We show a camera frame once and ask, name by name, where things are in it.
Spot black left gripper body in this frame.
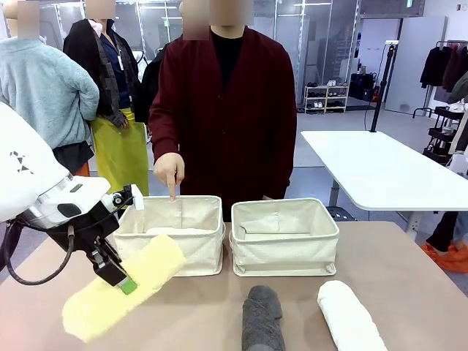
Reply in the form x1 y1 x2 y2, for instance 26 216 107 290
47 203 118 257

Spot yellow towel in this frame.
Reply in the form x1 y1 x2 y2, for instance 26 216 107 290
61 233 186 344

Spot cream towel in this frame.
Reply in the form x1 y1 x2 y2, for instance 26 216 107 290
145 226 217 235

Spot dark grey towel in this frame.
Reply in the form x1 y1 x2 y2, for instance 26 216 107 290
241 284 286 351

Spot white towel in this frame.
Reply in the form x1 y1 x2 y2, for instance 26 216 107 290
317 280 388 351

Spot person's right forearm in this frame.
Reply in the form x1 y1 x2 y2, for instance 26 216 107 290
148 94 183 160

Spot person's right hand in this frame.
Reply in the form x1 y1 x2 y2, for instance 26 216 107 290
153 151 186 203

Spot cream fabric storage basket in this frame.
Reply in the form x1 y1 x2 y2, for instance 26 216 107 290
229 198 339 277
113 195 226 278

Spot figure in black jacket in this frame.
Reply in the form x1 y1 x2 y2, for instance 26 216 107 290
134 36 169 125

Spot person in maroon cardigan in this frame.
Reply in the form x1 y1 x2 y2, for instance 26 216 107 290
148 0 298 222

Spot wooden shoe rack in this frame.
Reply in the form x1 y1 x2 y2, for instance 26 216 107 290
303 83 350 114

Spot white table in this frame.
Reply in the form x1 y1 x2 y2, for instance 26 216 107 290
300 130 468 235

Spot black bag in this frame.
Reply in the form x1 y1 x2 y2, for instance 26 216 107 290
349 72 378 102

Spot black pole stand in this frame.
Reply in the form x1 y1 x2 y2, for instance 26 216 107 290
369 42 398 133

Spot orange shoe cover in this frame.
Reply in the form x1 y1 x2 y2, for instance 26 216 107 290
437 244 468 272
420 243 445 263

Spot bystander dark trouser legs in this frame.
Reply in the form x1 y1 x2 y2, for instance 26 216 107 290
426 210 468 254

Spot black trolley cart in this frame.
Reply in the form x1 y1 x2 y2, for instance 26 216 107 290
423 105 468 165

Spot hanging black jacket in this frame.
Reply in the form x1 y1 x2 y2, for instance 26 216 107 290
419 46 453 88

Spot hanging grey garment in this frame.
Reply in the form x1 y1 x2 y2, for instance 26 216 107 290
446 71 468 105

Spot hanging dark maroon coat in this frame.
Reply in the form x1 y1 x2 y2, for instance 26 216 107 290
441 45 468 92

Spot metal clothes rack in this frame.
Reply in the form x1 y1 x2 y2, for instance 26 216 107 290
412 39 468 118

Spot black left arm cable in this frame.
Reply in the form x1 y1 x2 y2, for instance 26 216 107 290
0 204 129 287

